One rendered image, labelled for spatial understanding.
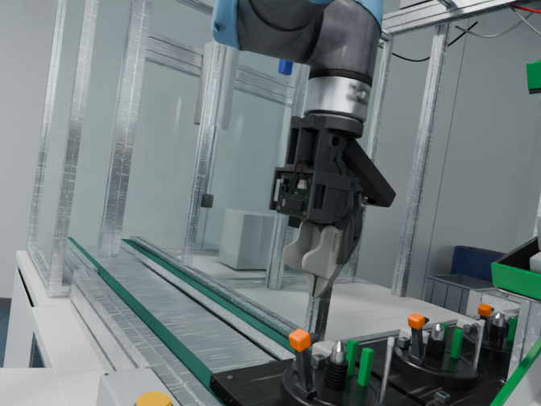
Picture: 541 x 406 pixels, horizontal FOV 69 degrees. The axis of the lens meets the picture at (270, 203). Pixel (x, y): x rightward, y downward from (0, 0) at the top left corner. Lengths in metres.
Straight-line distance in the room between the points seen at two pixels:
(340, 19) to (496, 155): 4.63
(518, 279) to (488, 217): 4.67
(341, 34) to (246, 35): 0.10
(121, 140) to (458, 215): 3.90
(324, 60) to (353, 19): 0.05
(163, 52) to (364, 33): 1.12
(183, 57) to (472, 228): 3.95
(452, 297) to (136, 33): 2.09
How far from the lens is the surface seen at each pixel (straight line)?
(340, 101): 0.45
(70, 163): 1.18
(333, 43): 0.47
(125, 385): 0.59
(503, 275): 0.37
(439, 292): 2.59
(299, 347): 0.50
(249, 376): 0.61
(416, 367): 0.73
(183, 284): 1.15
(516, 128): 5.26
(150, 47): 1.52
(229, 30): 0.45
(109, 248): 1.48
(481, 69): 4.97
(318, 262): 0.46
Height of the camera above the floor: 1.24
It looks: 2 degrees down
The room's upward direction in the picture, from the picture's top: 9 degrees clockwise
